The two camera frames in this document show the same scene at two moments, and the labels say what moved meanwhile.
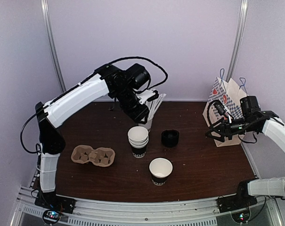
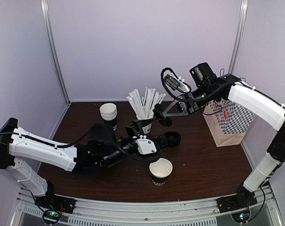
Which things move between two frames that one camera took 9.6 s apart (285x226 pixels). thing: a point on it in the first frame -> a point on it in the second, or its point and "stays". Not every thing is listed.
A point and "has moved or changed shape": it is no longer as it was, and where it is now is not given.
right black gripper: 226,131 -> 182,106
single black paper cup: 159,169 stays
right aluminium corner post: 239,39 stays
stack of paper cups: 138,138 has moved or changed shape
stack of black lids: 170,138 stays
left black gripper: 139,115 -> 137,124
